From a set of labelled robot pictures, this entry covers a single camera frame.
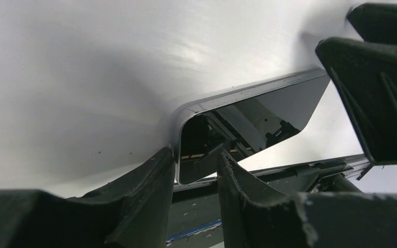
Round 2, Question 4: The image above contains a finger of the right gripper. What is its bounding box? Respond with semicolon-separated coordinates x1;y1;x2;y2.
315;37;397;165
346;3;397;45

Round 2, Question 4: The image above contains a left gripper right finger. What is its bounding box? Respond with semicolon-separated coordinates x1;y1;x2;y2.
217;152;397;247

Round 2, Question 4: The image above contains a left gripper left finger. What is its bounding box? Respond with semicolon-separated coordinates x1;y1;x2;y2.
0;147;175;247

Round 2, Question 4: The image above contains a silver black phone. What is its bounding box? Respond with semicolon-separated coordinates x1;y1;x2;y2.
171;68;330;185

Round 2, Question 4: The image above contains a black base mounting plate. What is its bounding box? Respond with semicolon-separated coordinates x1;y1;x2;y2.
165;155;372;247

